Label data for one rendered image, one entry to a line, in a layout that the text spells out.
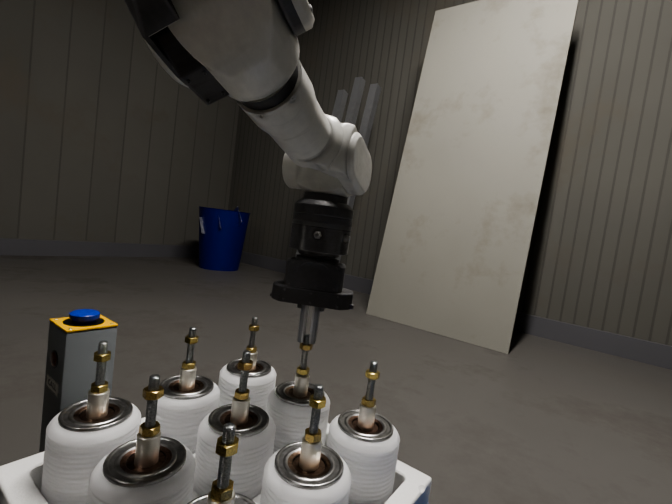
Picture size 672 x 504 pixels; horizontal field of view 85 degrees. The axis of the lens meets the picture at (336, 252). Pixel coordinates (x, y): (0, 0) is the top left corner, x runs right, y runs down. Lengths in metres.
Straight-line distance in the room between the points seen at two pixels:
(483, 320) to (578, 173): 1.11
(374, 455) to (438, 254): 1.76
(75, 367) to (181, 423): 0.19
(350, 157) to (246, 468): 0.39
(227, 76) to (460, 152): 2.07
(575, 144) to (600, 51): 0.54
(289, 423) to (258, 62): 0.45
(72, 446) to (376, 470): 0.34
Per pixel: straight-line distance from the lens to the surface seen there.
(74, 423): 0.55
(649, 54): 2.87
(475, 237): 2.15
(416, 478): 0.61
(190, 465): 0.47
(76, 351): 0.68
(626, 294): 2.63
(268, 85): 0.36
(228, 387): 0.66
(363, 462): 0.52
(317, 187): 0.52
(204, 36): 0.35
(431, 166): 2.37
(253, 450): 0.50
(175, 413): 0.58
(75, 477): 0.55
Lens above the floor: 0.51
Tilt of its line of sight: 4 degrees down
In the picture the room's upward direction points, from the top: 8 degrees clockwise
